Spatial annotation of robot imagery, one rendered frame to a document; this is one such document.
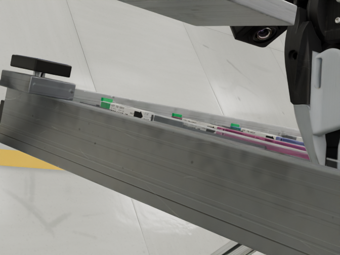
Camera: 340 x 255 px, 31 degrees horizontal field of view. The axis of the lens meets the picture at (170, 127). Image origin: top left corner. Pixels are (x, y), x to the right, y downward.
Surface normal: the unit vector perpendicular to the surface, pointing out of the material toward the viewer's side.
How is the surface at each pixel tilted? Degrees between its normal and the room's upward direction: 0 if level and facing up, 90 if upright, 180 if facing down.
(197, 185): 90
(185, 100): 0
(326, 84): 90
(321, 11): 34
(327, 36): 90
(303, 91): 91
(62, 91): 44
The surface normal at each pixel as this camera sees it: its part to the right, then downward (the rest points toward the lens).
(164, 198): -0.73, -0.11
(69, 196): 0.61, -0.56
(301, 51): 0.65, 0.19
